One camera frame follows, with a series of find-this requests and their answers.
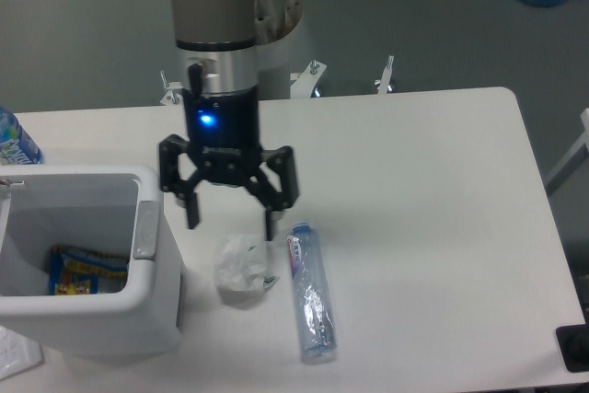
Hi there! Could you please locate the black device at right edge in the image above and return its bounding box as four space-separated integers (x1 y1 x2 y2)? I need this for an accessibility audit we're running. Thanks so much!
556 324 588 373

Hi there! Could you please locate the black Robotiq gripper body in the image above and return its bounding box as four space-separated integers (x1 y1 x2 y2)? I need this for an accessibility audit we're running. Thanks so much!
183 87 261 187

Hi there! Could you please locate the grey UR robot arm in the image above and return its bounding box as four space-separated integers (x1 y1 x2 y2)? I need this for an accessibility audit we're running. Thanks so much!
158 0 299 240

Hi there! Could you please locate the blue-label bottle at left edge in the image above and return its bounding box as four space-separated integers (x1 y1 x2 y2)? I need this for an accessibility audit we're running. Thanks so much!
1 108 44 166

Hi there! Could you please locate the white frame bracket right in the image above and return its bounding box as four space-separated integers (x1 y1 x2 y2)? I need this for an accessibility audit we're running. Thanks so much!
544 109 588 198

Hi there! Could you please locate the white mounting bracket middle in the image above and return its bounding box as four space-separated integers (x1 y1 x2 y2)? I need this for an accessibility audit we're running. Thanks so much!
290 60 328 99

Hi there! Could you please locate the white push-lid trash can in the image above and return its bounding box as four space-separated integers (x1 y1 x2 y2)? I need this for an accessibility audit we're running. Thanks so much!
1 165 184 356

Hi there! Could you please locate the colourful snack wrapper in bin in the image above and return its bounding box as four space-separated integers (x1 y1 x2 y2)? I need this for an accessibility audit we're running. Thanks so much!
48 245 130 295

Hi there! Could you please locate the clear plastic water bottle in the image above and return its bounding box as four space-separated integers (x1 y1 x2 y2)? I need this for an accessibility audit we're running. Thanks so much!
286 219 337 364

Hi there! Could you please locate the white mounting rail left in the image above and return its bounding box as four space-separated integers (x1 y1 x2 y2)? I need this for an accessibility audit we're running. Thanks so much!
160 70 183 106

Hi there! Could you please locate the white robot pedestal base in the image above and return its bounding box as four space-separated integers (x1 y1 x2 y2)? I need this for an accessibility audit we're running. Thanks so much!
255 0 304 101

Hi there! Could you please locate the metal clamp bolt right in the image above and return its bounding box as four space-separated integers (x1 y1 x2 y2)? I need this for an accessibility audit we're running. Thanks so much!
374 55 396 95

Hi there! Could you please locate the crumpled white tissue wrapper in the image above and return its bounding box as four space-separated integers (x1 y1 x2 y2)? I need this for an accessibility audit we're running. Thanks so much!
213 234 279 296

